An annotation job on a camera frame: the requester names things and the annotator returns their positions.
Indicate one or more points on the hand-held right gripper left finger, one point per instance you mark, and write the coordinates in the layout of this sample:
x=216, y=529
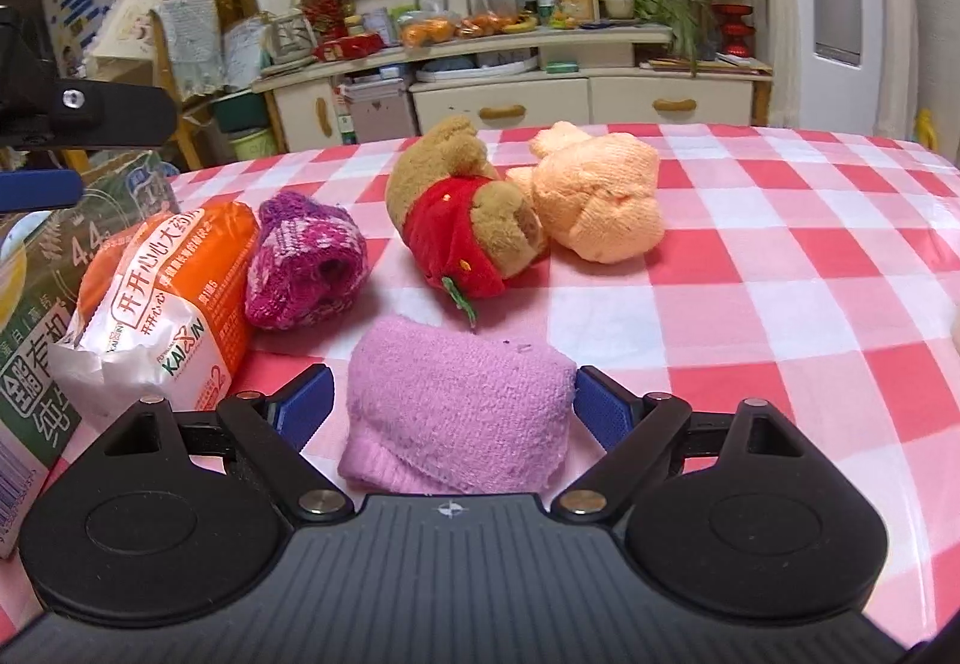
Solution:
x=307, y=401

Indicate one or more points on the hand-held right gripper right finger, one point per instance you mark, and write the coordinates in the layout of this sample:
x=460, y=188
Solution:
x=604, y=409

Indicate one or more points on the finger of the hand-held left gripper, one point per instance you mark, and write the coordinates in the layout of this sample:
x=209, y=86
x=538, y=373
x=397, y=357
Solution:
x=112, y=113
x=41, y=190

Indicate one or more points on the pink fuzzy sock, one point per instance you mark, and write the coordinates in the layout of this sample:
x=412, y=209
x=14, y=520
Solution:
x=457, y=409

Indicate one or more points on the orange and white tissue packet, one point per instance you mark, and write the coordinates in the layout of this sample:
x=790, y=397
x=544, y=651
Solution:
x=165, y=304

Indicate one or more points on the printed cardboard box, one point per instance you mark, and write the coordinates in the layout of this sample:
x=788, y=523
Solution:
x=30, y=364

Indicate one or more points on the white scalloped card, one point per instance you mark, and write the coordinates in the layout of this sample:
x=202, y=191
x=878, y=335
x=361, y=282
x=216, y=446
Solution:
x=131, y=30

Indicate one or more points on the green storage bin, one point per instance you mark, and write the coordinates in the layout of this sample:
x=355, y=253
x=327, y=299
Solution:
x=240, y=109

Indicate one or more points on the purple knit sock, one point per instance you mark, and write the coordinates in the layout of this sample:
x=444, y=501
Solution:
x=304, y=266

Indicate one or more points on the pale green bucket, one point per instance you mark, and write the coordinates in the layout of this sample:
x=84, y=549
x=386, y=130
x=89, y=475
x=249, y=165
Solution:
x=253, y=145

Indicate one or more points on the pink checkered tablecloth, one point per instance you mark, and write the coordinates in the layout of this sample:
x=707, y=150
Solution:
x=750, y=259

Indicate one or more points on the peach knit sock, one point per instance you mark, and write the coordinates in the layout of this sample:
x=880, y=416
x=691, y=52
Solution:
x=600, y=192

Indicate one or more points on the teddy bear with red shirt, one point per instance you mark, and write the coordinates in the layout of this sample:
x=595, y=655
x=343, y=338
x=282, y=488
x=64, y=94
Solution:
x=457, y=221

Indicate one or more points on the red flower arrangement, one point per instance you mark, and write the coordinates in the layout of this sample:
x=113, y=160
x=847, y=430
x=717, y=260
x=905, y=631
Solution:
x=322, y=4

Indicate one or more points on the red gift box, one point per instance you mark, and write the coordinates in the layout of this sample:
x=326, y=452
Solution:
x=351, y=45

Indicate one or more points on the grey storage box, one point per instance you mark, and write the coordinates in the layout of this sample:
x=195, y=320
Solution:
x=382, y=120

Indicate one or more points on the cream cabinet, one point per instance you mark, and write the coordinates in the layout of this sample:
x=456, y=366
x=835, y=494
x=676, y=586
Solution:
x=525, y=98

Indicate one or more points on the pile of oranges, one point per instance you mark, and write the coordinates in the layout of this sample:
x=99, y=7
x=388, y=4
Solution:
x=431, y=30

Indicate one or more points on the white round tray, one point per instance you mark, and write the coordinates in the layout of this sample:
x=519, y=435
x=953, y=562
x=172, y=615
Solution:
x=480, y=66

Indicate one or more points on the bunch of bananas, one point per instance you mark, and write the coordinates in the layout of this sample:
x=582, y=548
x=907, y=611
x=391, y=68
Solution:
x=521, y=23

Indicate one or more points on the red candle holder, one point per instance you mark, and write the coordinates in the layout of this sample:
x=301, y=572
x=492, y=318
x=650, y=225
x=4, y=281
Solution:
x=731, y=27

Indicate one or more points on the wooden picture frame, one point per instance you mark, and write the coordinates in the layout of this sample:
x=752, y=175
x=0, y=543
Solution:
x=575, y=0

